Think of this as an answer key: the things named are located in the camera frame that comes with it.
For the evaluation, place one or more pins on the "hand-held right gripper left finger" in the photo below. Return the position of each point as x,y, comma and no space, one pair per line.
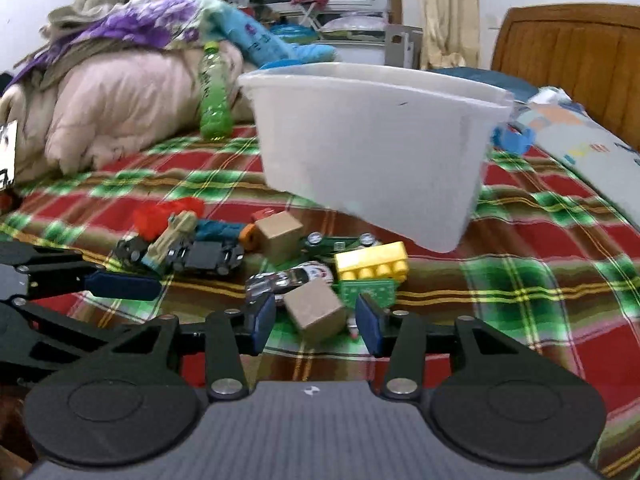
264,322

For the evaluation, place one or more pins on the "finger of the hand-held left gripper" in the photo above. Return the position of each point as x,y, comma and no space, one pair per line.
50,330
125,285

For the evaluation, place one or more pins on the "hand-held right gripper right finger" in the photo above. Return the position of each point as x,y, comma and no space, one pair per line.
370,327

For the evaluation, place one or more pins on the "wooden cube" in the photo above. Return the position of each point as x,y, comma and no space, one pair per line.
280,235
315,310

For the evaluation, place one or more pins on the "yellow building block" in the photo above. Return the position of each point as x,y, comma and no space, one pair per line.
370,257

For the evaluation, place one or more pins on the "green toy car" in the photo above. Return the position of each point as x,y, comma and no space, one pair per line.
335,246

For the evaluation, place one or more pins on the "white plastic container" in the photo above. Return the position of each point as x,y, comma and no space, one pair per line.
375,150

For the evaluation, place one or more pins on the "green toy building brick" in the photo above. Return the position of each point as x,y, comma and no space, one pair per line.
370,291

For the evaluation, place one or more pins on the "silver white toy car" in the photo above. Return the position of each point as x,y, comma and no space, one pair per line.
300,275

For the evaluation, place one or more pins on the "tan toy truck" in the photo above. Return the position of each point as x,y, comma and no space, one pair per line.
170,240

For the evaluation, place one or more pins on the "red toy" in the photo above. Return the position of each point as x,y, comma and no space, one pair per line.
155,217

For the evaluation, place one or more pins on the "black toy car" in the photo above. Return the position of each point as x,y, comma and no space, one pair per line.
205,255

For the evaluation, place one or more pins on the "blue orange toy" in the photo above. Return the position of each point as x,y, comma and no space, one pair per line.
220,230

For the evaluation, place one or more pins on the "pink quilt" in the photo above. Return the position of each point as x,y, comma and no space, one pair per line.
115,105

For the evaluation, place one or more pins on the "plaid bed sheet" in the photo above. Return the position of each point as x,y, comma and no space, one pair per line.
500,260

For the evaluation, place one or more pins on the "purple floral blanket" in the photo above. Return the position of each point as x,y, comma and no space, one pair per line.
145,25

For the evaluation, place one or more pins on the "green drink bottle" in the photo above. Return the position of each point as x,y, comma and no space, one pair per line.
215,105

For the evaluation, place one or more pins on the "teal printed blanket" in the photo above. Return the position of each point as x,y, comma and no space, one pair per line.
255,40

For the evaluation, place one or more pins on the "dark blue pillow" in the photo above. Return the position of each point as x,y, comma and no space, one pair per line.
490,80

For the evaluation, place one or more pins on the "grey printed pillow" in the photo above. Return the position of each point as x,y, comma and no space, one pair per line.
590,160

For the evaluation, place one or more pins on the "grey box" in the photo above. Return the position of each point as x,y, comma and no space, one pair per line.
397,45

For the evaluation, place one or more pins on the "white cloth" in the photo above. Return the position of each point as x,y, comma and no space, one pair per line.
550,95

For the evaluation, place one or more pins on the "white pillow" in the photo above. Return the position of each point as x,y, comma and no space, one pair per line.
350,25

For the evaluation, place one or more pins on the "folding chair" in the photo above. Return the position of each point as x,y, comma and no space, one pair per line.
310,0

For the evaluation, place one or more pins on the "wooden headboard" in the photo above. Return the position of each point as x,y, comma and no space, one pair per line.
575,55

